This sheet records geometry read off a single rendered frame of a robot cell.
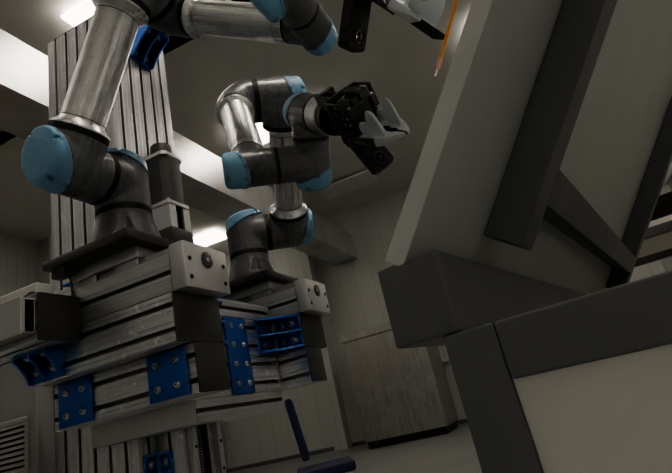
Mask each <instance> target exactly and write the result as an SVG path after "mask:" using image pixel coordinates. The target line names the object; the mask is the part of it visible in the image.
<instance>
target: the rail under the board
mask: <svg viewBox="0 0 672 473"><path fill-rule="evenodd" d="M378 277H379V281H380V285H381V288H382V292H383V296H384V300H385V304H386V308H387V312H388V316H389V320H390V323H391V327H392V331H393V335H394V339H395V343H396V346H397V348H400V349H403V348H416V347H429V346H442V345H445V343H444V337H445V336H446V335H449V334H453V333H456V332H460V331H463V330H467V329H470V328H474V327H477V326H481V325H484V324H487V323H495V322H496V321H498V320H501V319H505V318H508V317H512V316H515V315H519V314H522V313H525V312H529V311H532V310H536V309H539V308H543V307H546V306H550V305H553V304H556V303H560V302H563V301H567V300H570V299H574V298H577V297H581V296H584V295H587V294H584V293H580V292H577V291H573V290H570V289H567V288H563V287H560V286H556V285H553V284H550V283H546V282H543V281H539V280H536V279H533V278H529V277H526V276H522V275H519V274H516V273H512V272H509V271H505V270H502V269H499V268H495V267H492V266H488V265H485V264H482V263H478V262H475V261H471V260H468V259H465V258H461V257H458V256H454V255H451V254H448V253H444V252H441V251H437V250H431V251H428V252H426V253H423V254H420V255H418V256H415V257H413V258H410V259H408V260H406V261H405V262H404V263H403V264H402V265H400V266H396V265H392V266H390V267H387V268H384V269H382V270H380V271H379V272H378Z"/></svg>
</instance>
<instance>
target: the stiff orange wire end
mask: <svg viewBox="0 0 672 473"><path fill-rule="evenodd" d="M457 3H458V0H455V1H454V4H453V8H452V12H451V15H450V19H449V23H448V26H447V30H446V34H445V37H444V41H443V45H442V48H441V52H440V56H439V58H438V61H437V64H436V69H437V70H436V73H435V77H436V76H437V73H438V70H439V69H440V67H441V64H442V58H443V54H444V50H445V47H446V43H447V39H448V36H449V32H450V28H451V25H452V21H453V17H454V14H455V10H456V6H457Z"/></svg>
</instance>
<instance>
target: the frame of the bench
mask: <svg viewBox="0 0 672 473"><path fill-rule="evenodd" d="M444 343H445V346H446V349H447V353H448V356H449V360H450V363H451V367H452V370H453V374H454V377H455V380H456V384H457V387H458V391H459V394H460V398H461V401H462V404H463V408H464V411H465V415H466V418H467V422H468V425H469V428H470V432H471V435H472V439H473V442H474V446H475V449H476V453H477V456H478V459H479V463H480V466H481V470H482V473H544V472H543V469H542V465H541V462H540V459H539V456H538V453H537V450H536V447H535V444H534V441H533V438H532V435H531V432H530V429H529V426H528V423H527V420H526V417H525V414H524V411H523V408H522V405H521V402H520V399H519V396H518V393H517V390H516V387H515V384H514V381H513V378H514V379H518V378H522V377H526V376H531V375H535V374H540V373H544V372H549V371H553V370H557V369H562V368H566V367H571V366H575V365H580V364H584V363H589V362H593V361H597V360H602V359H606V358H611V357H615V356H620V355H624V354H629V353H633V352H637V351H642V350H646V349H651V348H655V347H660V346H664V345H668V344H672V270H670V271H667V272H664V273H660V274H657V275H653V276H650V277H646V278H643V279H639V280H636V281H632V282H629V283H626V284H622V285H619V286H615V287H612V288H608V289H605V290H601V291H598V292H594V293H591V294H588V295H584V296H581V297H577V298H574V299H570V300H567V301H563V302H560V303H556V304H553V305H550V306H546V307H543V308H539V309H536V310H532V311H529V312H525V313H522V314H519V315H515V316H512V317H508V318H505V319H501V320H498V321H496V322H495V323H487V324H484V325H481V326H477V327H474V328H470V329H467V330H463V331H460V332H456V333H453V334H449V335H446V336H445V337H444Z"/></svg>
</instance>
